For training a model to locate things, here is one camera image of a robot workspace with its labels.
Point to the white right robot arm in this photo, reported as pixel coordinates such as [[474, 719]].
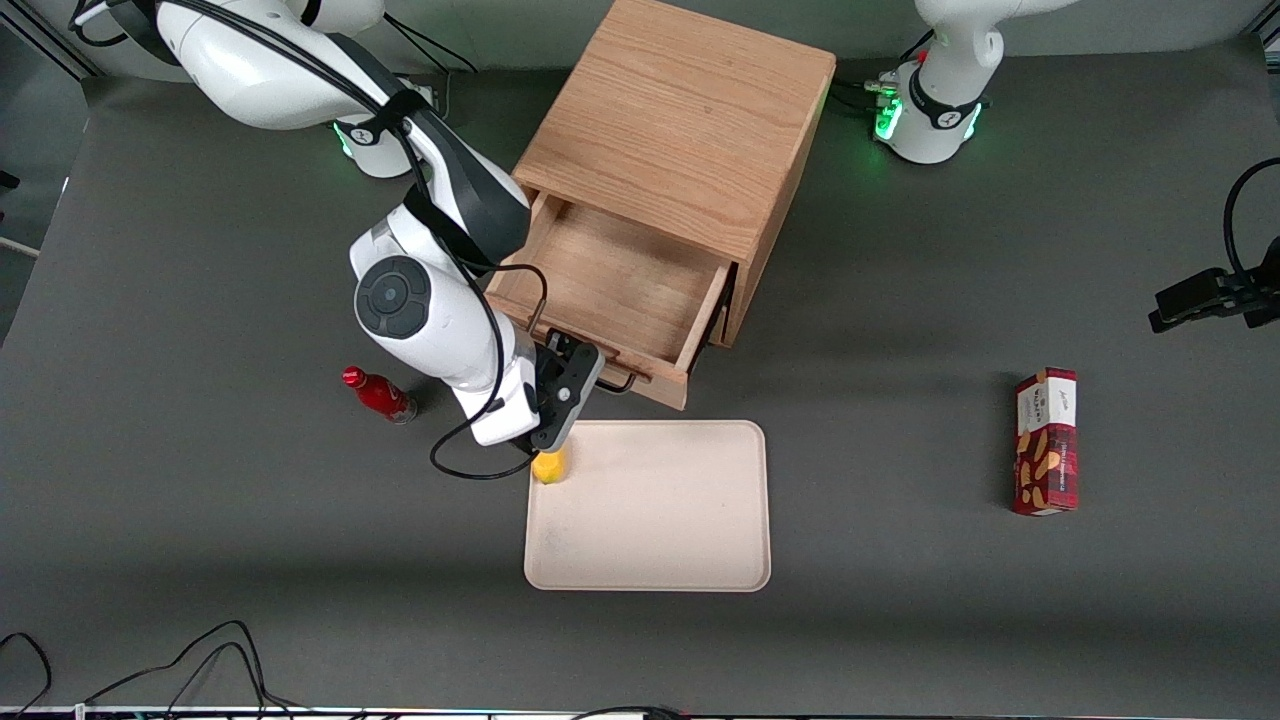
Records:
[[430, 310]]

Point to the beige plastic tray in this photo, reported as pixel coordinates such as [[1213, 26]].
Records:
[[660, 510]]

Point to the wooden drawer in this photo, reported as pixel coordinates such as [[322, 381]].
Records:
[[620, 280], [717, 330]]

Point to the aluminium frame rail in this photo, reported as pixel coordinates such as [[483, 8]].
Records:
[[50, 48]]

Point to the yellow lemon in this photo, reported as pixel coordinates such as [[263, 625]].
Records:
[[549, 468]]

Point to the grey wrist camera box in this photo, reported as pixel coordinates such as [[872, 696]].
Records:
[[585, 400]]

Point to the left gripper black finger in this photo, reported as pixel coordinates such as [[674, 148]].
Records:
[[1190, 300], [1262, 302]]

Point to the small red bottle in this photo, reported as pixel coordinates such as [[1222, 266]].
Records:
[[380, 394]]

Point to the oak wooden drawer cabinet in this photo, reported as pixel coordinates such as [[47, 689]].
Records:
[[680, 120]]

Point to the red plaid cookie box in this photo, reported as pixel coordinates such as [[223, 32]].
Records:
[[1046, 450]]

